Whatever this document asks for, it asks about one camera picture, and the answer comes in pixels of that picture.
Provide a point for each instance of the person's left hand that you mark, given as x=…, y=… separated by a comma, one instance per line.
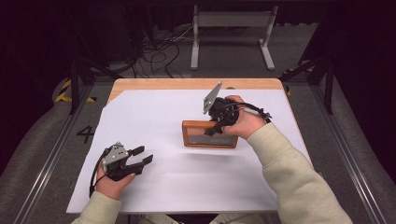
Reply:
x=109, y=188

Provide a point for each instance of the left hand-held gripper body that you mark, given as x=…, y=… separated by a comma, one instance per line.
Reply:
x=115, y=155

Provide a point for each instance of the black metal stand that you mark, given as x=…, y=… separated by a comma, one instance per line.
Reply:
x=74, y=87
x=328, y=90

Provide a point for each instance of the aluminium floor rail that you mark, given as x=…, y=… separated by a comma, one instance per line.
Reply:
x=46, y=168
x=348, y=161

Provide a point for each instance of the person's right hand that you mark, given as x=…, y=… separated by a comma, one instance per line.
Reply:
x=249, y=124

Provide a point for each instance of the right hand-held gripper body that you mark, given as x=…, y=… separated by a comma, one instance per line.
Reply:
x=222, y=110

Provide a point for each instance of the wooden picture frame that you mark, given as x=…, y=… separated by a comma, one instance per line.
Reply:
x=199, y=137

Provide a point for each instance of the white metal stand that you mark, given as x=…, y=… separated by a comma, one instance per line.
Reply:
x=233, y=19

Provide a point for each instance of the white paper sheet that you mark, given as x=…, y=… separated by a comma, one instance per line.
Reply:
x=155, y=118

